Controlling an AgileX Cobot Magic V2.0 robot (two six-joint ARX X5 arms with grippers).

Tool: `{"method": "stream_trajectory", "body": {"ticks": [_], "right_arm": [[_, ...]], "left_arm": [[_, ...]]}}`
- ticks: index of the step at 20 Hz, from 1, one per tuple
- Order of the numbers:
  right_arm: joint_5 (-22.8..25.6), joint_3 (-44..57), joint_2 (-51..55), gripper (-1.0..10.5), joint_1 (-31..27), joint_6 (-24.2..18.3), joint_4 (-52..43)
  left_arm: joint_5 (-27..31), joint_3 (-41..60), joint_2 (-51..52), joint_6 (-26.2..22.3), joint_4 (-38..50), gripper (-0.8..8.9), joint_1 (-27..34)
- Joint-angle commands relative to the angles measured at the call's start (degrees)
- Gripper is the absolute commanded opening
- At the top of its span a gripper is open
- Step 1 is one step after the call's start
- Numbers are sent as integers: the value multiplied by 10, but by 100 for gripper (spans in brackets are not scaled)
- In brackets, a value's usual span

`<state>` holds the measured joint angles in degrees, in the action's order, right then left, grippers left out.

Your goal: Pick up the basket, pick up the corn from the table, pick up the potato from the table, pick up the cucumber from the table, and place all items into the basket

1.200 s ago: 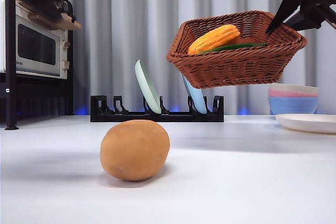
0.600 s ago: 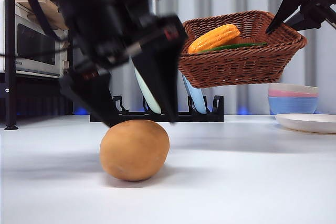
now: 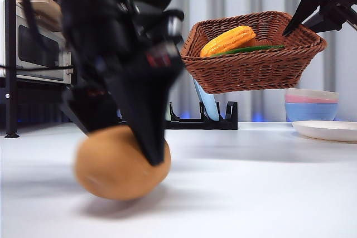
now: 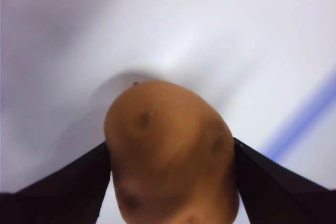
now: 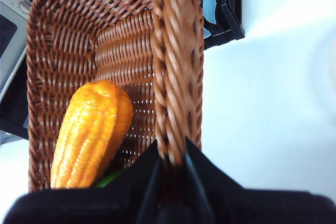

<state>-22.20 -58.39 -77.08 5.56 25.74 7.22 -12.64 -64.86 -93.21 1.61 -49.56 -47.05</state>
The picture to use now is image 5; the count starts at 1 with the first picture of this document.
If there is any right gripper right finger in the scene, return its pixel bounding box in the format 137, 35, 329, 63
185, 136, 336, 224

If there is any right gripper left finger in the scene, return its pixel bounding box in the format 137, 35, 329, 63
4, 140, 161, 224

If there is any green toy cucumber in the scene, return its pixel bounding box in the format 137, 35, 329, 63
94, 169, 124, 188

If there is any orange toy corn cob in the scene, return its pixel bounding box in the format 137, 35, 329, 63
49, 80, 134, 189

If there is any brown wicker basket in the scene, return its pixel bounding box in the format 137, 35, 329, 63
26, 0, 205, 193

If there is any black dish rack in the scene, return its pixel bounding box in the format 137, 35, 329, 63
195, 0, 246, 50

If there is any white microwave oven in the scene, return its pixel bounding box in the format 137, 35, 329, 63
0, 0, 34, 99

